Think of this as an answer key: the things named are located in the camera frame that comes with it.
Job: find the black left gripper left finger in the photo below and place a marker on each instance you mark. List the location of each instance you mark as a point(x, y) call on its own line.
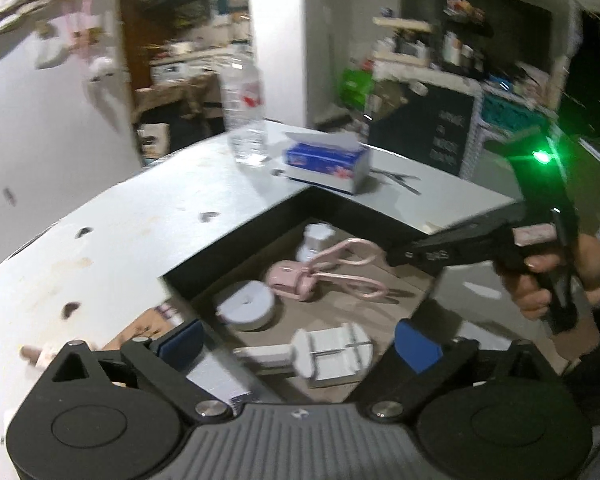
point(162, 366)

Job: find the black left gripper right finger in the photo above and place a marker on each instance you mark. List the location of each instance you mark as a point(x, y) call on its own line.
point(411, 373)

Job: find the pink eyelash curler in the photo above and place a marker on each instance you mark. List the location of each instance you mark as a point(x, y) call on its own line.
point(298, 281)

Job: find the person's right hand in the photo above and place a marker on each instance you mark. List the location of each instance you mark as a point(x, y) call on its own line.
point(532, 299)

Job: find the white plastic tool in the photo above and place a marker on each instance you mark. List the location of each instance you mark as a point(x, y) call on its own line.
point(322, 358)

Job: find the black storage box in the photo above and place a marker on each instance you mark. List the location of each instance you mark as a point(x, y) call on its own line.
point(299, 303)

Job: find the black letter board sign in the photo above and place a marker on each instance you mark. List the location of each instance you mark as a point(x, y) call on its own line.
point(423, 122)

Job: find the metal scissors on table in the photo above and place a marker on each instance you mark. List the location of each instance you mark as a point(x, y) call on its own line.
point(399, 179)

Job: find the small white flower-shaped object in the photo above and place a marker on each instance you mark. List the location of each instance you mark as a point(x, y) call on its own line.
point(317, 237)

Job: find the blue tissue box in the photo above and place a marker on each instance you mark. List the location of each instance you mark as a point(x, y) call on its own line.
point(338, 161)

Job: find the green bag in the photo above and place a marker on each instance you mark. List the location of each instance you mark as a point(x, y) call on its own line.
point(355, 86)

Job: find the clear plastic water bottle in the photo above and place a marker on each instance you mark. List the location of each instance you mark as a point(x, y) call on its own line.
point(243, 110)

